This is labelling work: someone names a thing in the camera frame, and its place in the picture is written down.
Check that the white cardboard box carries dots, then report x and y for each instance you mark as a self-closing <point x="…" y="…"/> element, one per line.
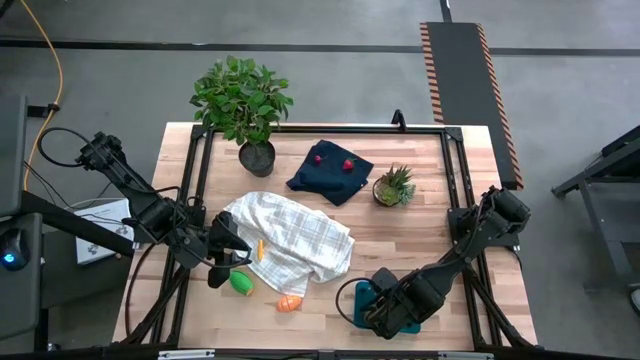
<point x="100" y="235"/>

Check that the small orange toy carrot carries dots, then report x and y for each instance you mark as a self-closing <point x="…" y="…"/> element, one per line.
<point x="260" y="249"/>

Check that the red toy strawberry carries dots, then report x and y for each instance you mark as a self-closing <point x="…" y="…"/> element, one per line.
<point x="348" y="164"/>

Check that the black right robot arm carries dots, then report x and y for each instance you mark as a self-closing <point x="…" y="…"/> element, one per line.
<point x="450" y="275"/>

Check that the grey metal table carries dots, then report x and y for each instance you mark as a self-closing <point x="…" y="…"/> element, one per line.
<point x="615" y="165"/>

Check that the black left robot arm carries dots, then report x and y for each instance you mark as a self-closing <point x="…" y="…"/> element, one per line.
<point x="145" y="200"/>

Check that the orange toy croissant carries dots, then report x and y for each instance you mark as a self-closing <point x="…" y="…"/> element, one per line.
<point x="289" y="303"/>

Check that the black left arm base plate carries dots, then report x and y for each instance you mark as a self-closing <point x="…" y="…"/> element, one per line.
<point x="145" y="239"/>

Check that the grey desk surface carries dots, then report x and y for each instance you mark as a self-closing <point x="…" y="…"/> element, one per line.
<point x="20" y="290"/>

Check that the black computer mouse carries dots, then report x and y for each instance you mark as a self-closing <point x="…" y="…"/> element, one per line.
<point x="12" y="247"/>

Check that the teal tupperware container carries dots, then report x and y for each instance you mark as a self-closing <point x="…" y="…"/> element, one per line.
<point x="361" y="305"/>

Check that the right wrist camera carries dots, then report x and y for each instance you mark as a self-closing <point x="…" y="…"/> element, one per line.
<point x="385" y="279"/>

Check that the green toy vegetable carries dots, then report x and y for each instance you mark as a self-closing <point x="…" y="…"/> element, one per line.
<point x="241" y="282"/>

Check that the red toy cherry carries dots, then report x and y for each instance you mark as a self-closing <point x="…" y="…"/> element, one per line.
<point x="318" y="160"/>

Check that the grey monitor panel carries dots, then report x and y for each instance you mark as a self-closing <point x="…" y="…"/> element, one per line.
<point x="12" y="150"/>

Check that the navy blue cloth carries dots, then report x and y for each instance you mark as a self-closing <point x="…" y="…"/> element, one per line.
<point x="330" y="182"/>

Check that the succulent in black pot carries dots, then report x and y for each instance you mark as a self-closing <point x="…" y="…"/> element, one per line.
<point x="394" y="187"/>

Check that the leafy green potted plant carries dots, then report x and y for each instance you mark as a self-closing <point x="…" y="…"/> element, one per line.
<point x="240" y="100"/>

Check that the white plaid towel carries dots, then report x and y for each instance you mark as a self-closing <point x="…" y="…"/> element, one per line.
<point x="295" y="240"/>

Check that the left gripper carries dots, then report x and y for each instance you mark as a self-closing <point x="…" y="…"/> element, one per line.
<point x="227" y="235"/>

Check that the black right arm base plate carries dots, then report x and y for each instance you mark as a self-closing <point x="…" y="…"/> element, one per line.
<point x="457" y="222"/>

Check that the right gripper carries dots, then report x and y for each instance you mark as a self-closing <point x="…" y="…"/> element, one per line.
<point x="385" y="312"/>

